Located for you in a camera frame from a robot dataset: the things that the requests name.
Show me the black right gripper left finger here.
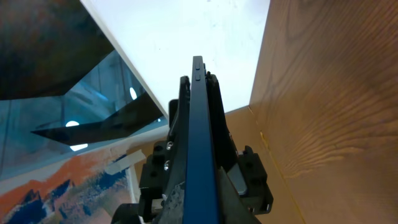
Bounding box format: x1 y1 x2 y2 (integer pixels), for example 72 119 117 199
138 76 190 223

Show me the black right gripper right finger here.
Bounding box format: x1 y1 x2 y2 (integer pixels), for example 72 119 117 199
205 72 274 224

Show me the blue Galaxy smartphone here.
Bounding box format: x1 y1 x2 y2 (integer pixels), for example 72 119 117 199
183 56 220 224

